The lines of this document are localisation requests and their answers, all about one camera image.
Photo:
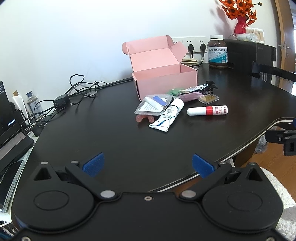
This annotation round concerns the black desktop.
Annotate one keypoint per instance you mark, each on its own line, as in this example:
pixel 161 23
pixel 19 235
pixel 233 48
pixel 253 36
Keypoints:
pixel 115 134

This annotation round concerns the white wall socket panel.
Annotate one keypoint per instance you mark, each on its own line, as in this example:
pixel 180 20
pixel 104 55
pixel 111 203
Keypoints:
pixel 185 41

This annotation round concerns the red vase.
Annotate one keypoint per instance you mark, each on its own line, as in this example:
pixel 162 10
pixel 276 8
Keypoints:
pixel 240 26

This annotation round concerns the dark smartphone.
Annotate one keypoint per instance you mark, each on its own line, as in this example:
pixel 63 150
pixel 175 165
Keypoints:
pixel 9 183

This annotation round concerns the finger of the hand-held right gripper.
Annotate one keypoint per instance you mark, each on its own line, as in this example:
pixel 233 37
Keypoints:
pixel 275 136

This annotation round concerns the white cream tube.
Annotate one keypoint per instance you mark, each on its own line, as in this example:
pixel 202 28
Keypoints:
pixel 166 115

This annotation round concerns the black laptop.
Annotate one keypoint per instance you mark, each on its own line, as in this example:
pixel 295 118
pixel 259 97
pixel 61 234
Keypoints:
pixel 11 139

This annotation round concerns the gold compact case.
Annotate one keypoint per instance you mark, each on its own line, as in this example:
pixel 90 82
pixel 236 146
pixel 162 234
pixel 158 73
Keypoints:
pixel 208 98

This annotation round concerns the white bottle brown cap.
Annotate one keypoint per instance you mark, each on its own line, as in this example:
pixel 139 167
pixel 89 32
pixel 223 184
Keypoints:
pixel 19 104

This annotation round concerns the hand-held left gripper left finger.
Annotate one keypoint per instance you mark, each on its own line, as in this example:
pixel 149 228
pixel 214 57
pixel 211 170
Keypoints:
pixel 93 164

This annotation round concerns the black hair claw clip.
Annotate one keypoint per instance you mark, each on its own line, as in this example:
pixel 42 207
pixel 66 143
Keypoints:
pixel 211 85

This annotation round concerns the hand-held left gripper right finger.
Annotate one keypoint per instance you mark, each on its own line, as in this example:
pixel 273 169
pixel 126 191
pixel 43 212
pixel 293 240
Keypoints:
pixel 202 165

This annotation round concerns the brown supplement bottle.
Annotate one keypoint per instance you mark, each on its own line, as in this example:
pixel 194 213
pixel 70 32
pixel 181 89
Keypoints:
pixel 217 54

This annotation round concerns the patterned white pack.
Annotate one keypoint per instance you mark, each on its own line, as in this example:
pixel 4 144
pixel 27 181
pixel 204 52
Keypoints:
pixel 240 37

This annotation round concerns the black power adapter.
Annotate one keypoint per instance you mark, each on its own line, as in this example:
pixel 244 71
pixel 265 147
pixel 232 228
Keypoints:
pixel 60 100

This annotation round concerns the pink translucent roller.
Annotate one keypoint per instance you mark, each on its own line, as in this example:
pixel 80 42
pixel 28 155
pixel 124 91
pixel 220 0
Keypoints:
pixel 140 118

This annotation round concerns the white and red bottle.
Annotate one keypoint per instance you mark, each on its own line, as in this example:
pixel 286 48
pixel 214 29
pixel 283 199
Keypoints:
pixel 203 110

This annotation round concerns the cartoon sticker pack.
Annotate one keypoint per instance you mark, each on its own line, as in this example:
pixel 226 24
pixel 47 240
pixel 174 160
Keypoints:
pixel 196 88

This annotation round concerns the clear bag nail kit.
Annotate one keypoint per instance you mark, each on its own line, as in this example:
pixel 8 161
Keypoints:
pixel 150 105

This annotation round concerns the purple cosmetic tube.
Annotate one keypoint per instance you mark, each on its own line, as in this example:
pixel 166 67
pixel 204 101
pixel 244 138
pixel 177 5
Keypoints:
pixel 190 96

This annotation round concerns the pink cardboard box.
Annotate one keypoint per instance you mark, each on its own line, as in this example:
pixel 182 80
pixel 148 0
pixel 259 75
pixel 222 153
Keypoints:
pixel 161 81

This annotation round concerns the black power plug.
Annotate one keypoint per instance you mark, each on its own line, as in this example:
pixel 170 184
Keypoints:
pixel 191 48
pixel 203 47

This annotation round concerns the clear bottle blue cap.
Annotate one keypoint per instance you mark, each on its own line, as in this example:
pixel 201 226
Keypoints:
pixel 33 104

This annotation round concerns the cotton swab box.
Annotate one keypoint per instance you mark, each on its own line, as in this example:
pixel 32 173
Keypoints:
pixel 255 33

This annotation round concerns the clear plastic bag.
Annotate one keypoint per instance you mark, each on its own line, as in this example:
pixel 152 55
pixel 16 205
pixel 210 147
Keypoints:
pixel 261 146

